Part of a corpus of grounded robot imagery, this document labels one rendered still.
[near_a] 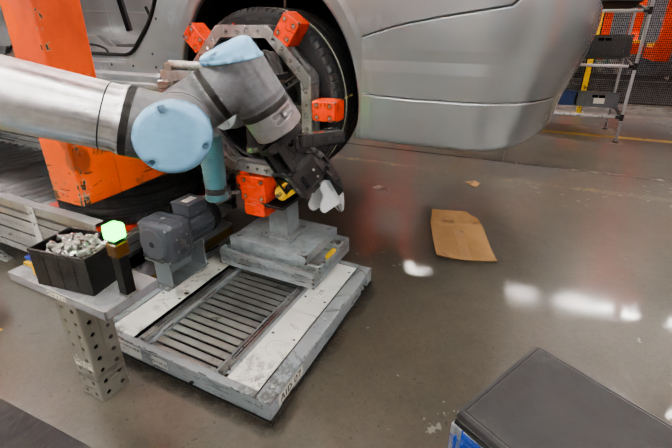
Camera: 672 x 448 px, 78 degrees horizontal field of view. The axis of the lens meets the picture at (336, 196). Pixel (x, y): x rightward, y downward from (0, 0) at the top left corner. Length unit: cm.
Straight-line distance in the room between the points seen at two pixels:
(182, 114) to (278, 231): 142
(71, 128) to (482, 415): 94
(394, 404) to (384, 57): 112
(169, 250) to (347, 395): 86
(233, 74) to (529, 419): 92
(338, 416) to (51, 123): 117
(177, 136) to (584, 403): 102
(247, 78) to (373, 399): 113
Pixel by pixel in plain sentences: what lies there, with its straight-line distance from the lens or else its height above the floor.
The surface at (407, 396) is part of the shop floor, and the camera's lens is 153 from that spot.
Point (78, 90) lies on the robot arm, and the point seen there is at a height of 106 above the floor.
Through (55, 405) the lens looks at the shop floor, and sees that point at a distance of 174.
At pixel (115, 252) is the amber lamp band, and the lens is 120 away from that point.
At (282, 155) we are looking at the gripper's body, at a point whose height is 92.
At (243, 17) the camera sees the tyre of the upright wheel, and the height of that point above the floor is 114.
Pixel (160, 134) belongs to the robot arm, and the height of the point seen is 101.
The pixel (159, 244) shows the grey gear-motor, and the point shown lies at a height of 33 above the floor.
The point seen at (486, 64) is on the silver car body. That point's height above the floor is 102.
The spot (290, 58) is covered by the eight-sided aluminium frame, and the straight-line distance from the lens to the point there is 147.
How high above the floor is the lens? 113
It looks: 23 degrees down
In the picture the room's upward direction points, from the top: straight up
